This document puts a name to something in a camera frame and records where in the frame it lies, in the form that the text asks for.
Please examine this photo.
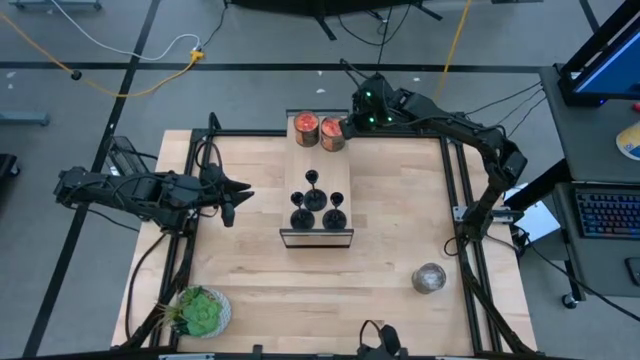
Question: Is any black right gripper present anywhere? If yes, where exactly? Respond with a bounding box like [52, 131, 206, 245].
[340, 73, 407, 142]

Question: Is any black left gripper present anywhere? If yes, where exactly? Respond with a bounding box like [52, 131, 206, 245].
[198, 162, 256, 229]

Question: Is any red candle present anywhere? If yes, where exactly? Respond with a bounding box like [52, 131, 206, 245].
[293, 110, 321, 148]
[319, 116, 347, 153]

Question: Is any black candle stick holder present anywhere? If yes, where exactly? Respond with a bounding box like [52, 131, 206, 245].
[321, 191, 349, 231]
[289, 190, 316, 231]
[302, 169, 329, 213]

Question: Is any green succulent in white pot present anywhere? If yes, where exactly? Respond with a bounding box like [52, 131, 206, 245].
[158, 285, 233, 340]

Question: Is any black room divider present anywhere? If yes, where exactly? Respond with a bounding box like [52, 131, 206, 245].
[227, 0, 444, 42]

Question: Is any grey metal floor bar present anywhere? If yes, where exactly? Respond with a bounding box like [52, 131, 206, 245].
[8, 0, 103, 12]
[0, 112, 51, 127]

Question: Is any black chair base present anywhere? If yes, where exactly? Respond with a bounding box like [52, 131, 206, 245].
[0, 153, 21, 181]

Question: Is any grey computer desk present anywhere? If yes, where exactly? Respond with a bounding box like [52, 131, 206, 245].
[538, 64, 640, 184]

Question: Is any backlit computer keyboard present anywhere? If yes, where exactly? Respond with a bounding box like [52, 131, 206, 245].
[574, 189, 640, 240]

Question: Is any computer monitor with blue screen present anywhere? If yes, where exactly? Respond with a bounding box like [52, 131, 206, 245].
[557, 0, 640, 108]

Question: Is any white blue yellow round pad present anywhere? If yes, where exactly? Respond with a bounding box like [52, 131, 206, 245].
[614, 121, 640, 162]

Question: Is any dark keyboard desk tray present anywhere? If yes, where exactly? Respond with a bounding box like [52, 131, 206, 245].
[549, 180, 640, 297]

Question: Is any black phone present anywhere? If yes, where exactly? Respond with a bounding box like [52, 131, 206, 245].
[623, 256, 640, 287]

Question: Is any wooden shelf with black frame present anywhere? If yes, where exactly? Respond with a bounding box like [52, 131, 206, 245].
[278, 108, 355, 250]

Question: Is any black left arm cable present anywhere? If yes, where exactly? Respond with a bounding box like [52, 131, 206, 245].
[193, 141, 224, 171]

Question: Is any black aluminium table frame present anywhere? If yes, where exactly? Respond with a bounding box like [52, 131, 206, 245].
[119, 127, 539, 357]

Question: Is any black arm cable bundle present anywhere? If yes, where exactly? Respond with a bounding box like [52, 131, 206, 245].
[452, 234, 536, 355]
[122, 229, 199, 350]

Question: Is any yellow hanging cable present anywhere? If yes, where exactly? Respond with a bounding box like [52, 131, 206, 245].
[432, 0, 474, 114]

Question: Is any yellow extension cable with plug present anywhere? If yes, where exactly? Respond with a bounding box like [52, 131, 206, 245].
[0, 13, 206, 99]

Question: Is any thin black cable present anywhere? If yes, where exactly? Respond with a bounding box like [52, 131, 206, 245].
[491, 96, 547, 152]
[466, 81, 543, 116]
[486, 88, 545, 133]

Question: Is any white floor cable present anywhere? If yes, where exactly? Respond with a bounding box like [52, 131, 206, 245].
[48, 0, 202, 62]

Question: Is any black floor cable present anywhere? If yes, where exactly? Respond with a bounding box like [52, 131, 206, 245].
[199, 0, 230, 51]

